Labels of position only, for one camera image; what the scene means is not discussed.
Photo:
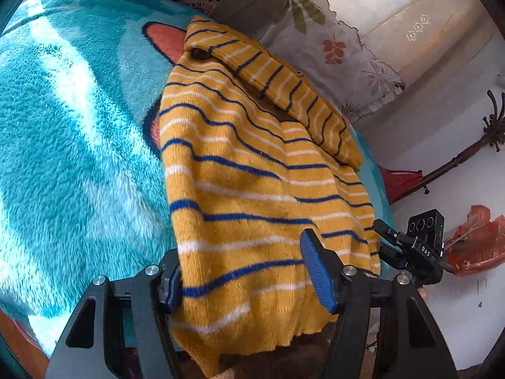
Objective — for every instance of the yellow striped knit sweater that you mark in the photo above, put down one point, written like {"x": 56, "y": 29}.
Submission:
{"x": 252, "y": 189}

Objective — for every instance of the orange plastic bag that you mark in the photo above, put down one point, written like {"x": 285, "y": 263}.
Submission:
{"x": 479, "y": 241}

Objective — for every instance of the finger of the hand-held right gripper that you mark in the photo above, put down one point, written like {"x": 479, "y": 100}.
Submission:
{"x": 388, "y": 232}

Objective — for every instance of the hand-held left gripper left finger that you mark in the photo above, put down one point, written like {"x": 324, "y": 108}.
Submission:
{"x": 170, "y": 284}

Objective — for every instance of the turquoise fleece blanket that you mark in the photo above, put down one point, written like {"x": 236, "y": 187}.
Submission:
{"x": 79, "y": 158}

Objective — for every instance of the leaf print pillow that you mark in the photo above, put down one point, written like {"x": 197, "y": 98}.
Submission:
{"x": 319, "y": 43}

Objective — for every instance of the white embroidered curtain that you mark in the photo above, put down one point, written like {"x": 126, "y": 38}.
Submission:
{"x": 418, "y": 23}

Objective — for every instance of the wooden coat stand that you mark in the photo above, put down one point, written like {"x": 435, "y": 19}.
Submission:
{"x": 461, "y": 154}

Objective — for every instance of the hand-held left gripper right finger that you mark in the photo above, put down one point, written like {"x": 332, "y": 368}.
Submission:
{"x": 318, "y": 268}

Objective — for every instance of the red cloth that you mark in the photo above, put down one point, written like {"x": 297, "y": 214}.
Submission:
{"x": 401, "y": 183}

